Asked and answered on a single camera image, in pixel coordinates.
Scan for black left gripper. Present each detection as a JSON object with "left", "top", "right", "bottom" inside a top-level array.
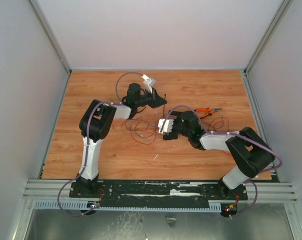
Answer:
[{"left": 136, "top": 87, "right": 168, "bottom": 109}]

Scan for black zip tie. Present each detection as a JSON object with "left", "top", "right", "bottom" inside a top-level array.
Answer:
[{"left": 162, "top": 93, "right": 167, "bottom": 118}]

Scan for dark purple wire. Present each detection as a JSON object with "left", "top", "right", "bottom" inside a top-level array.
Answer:
[{"left": 125, "top": 117, "right": 162, "bottom": 141}]

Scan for long red wire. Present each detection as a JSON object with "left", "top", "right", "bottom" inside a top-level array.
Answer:
[{"left": 122, "top": 117, "right": 164, "bottom": 145}]

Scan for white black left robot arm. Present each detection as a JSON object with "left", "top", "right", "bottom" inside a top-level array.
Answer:
[{"left": 76, "top": 83, "right": 167, "bottom": 198}]

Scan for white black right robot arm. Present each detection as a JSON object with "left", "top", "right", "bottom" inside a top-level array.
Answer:
[{"left": 158, "top": 111, "right": 275, "bottom": 199}]

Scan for orange black needle-nose pliers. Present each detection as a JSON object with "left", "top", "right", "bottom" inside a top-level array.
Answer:
[{"left": 194, "top": 108, "right": 222, "bottom": 119}]

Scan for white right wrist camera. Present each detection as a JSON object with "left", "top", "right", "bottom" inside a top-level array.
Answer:
[{"left": 158, "top": 118, "right": 174, "bottom": 134}]

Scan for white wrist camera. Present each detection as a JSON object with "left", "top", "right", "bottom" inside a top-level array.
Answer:
[
  {"left": 158, "top": 118, "right": 174, "bottom": 134},
  {"left": 141, "top": 74, "right": 156, "bottom": 94}
]

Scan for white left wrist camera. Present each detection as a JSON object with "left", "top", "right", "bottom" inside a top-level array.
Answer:
[{"left": 141, "top": 74, "right": 156, "bottom": 94}]

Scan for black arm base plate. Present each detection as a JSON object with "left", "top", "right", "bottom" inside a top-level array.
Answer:
[{"left": 69, "top": 179, "right": 248, "bottom": 209}]

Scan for grey slotted cable duct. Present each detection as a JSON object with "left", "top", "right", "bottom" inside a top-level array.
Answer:
[{"left": 32, "top": 199, "right": 222, "bottom": 213}]

